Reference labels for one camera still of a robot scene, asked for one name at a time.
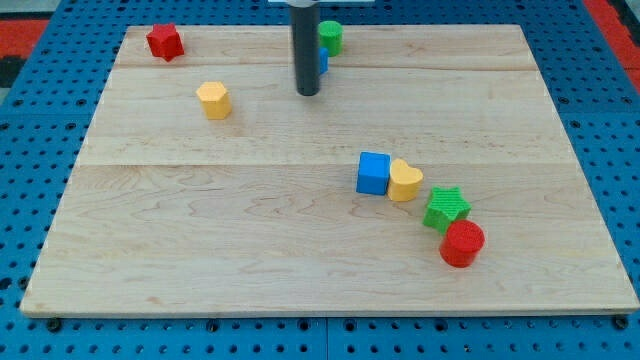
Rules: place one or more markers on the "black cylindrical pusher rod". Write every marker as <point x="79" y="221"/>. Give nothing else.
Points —
<point x="304" y="20"/>

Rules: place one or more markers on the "light wooden board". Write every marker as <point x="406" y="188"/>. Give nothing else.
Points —
<point x="168" y="214"/>

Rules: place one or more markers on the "red cylinder block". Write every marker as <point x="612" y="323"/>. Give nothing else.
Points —
<point x="462" y="242"/>

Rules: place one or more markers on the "green cylinder block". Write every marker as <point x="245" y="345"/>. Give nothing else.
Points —
<point x="330" y="35"/>

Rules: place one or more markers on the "yellow hexagon block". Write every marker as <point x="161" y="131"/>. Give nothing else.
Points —
<point x="215" y="100"/>

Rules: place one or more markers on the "green star block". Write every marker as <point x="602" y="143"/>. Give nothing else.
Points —
<point x="444" y="206"/>

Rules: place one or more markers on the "red star block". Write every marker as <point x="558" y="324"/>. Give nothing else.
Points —
<point x="165" y="42"/>

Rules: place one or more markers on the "blue cube block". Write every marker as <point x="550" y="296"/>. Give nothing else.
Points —
<point x="373" y="173"/>

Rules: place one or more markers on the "yellow heart block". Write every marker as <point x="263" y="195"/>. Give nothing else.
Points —
<point x="404" y="181"/>

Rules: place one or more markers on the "blue triangle block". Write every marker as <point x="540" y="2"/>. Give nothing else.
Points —
<point x="323" y="60"/>

